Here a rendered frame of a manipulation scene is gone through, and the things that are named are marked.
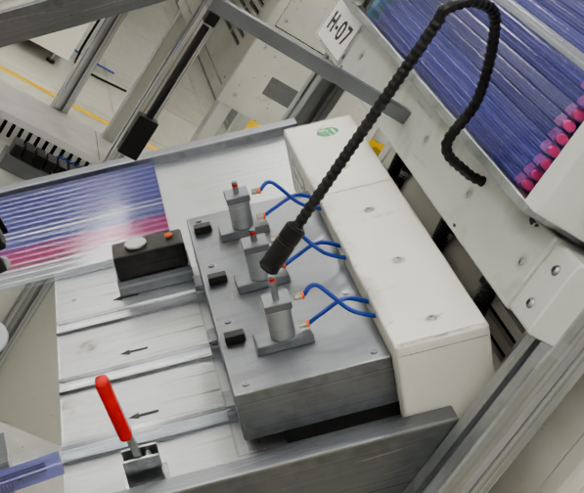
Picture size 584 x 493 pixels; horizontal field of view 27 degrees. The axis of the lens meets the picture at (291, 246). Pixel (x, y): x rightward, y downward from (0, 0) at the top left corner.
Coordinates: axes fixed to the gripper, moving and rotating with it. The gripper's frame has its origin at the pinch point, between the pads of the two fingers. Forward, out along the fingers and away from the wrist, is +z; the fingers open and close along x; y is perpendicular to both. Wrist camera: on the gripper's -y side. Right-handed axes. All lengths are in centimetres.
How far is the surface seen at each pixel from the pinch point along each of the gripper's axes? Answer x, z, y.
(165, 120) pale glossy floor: 471, 170, -5
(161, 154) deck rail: 58, 13, 17
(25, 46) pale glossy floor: 469, 108, -49
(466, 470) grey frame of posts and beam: -14.0, 18.6, 33.6
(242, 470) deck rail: -9.4, 13.1, 17.0
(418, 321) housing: -4.9, 9.7, 35.0
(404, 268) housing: 3.9, 9.9, 36.3
